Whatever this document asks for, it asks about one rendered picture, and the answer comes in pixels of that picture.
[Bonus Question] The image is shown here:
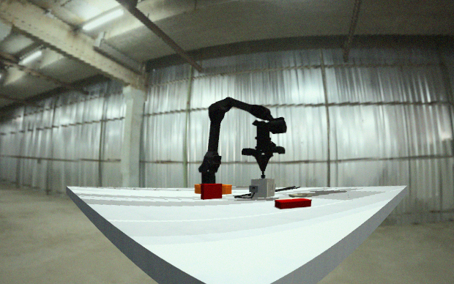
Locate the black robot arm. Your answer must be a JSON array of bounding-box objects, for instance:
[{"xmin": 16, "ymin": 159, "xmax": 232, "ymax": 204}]
[{"xmin": 199, "ymin": 97, "xmax": 287, "ymax": 185}]

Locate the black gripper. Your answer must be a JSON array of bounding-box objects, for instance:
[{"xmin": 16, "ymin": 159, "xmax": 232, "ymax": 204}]
[{"xmin": 242, "ymin": 134, "xmax": 286, "ymax": 171}]

